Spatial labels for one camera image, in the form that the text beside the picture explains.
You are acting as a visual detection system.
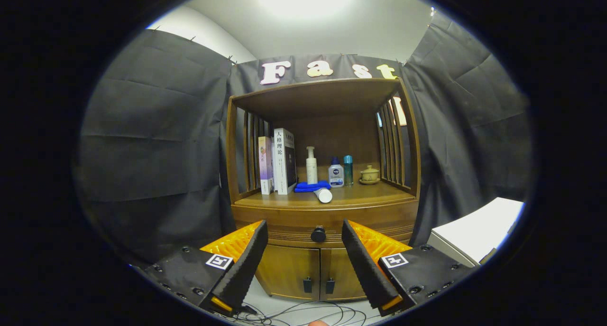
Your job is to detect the white pump bottle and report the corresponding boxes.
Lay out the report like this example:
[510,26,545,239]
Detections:
[306,146,318,185]

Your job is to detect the white bottle with blue cap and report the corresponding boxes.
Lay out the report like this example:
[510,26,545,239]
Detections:
[328,157,345,188]

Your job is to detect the purple book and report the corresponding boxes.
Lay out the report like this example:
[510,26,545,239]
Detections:
[258,136,275,196]

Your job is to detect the white appliance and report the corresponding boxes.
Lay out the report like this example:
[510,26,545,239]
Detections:
[427,197,525,268]

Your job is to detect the blue folded cloth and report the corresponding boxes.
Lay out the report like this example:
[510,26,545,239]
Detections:
[294,180,331,193]

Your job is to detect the wooden cabinet door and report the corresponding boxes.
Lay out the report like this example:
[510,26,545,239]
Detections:
[320,247,368,302]
[256,244,321,300]

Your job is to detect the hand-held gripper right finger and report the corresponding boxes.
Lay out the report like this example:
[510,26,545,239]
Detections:
[341,219,475,317]

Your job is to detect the black floor cables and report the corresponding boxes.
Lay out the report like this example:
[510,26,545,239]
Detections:
[232,301,368,326]

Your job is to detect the white book with portrait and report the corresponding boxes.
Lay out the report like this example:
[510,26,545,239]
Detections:
[272,128,298,195]

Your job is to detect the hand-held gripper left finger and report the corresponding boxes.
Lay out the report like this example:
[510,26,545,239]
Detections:
[142,220,269,317]

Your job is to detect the wooden countertop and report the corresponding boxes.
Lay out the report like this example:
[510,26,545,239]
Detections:
[232,180,418,210]

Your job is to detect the brown wooden cabinet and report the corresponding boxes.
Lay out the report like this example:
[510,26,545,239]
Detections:
[225,77,422,302]

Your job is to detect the beige lidded teacup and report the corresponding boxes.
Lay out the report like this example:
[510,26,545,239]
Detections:
[359,165,381,185]

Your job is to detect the black backdrop cloth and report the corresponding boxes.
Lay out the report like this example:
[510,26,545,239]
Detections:
[76,10,534,270]

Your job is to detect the brown wooden drawer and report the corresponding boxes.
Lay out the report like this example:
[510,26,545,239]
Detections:
[231,204,420,249]

